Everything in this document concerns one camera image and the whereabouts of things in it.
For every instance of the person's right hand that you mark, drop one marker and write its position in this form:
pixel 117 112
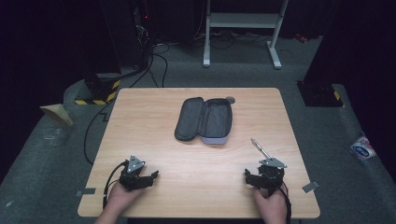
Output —
pixel 271 203

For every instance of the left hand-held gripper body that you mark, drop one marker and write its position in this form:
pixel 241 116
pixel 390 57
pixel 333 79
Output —
pixel 132 174

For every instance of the white blue plastic packet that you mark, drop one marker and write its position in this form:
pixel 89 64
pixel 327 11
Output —
pixel 362 147

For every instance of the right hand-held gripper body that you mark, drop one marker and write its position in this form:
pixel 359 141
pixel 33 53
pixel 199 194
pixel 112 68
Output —
pixel 271 172

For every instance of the yellow black striped stand base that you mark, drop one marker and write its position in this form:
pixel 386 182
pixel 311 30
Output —
pixel 99 93

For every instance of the dark equipment rack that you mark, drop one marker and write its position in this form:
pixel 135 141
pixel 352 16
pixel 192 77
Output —
pixel 140 34

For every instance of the person's left hand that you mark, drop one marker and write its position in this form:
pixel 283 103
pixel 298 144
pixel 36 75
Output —
pixel 120 196

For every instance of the grey round zipper pull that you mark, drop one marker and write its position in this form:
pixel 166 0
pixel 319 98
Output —
pixel 230 100

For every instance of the beige cardboard piece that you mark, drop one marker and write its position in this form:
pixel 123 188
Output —
pixel 57 112

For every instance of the white metal stand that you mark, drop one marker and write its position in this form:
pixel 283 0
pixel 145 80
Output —
pixel 243 21

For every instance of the silver pen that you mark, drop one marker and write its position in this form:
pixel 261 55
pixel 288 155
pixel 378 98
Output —
pixel 261 148

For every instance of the grey tape strip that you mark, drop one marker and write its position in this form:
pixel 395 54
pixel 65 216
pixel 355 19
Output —
pixel 310 186
pixel 86 192

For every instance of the open grey pencil case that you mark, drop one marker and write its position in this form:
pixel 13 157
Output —
pixel 205 119

